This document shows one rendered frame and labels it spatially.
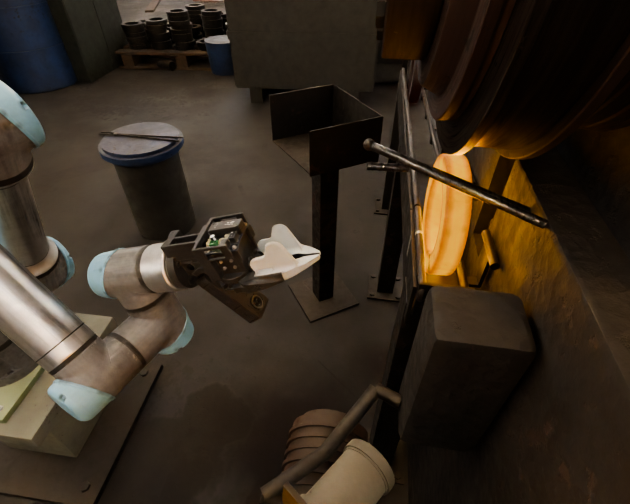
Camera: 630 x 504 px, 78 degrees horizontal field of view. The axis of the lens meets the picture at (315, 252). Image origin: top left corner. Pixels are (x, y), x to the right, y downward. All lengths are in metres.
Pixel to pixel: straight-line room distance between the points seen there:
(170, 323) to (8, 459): 0.81
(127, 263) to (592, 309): 0.56
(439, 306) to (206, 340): 1.08
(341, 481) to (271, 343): 0.96
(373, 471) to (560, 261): 0.27
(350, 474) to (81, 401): 0.38
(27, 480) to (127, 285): 0.81
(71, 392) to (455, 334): 0.50
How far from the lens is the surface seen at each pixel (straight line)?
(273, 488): 0.57
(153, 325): 0.67
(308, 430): 0.63
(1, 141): 0.73
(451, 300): 0.43
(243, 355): 1.34
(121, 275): 0.63
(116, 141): 1.74
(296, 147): 1.14
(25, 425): 1.07
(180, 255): 0.56
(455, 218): 0.54
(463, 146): 0.40
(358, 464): 0.44
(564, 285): 0.41
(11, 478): 1.38
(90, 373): 0.64
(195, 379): 1.33
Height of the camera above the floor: 1.10
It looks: 42 degrees down
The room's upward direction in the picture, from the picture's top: straight up
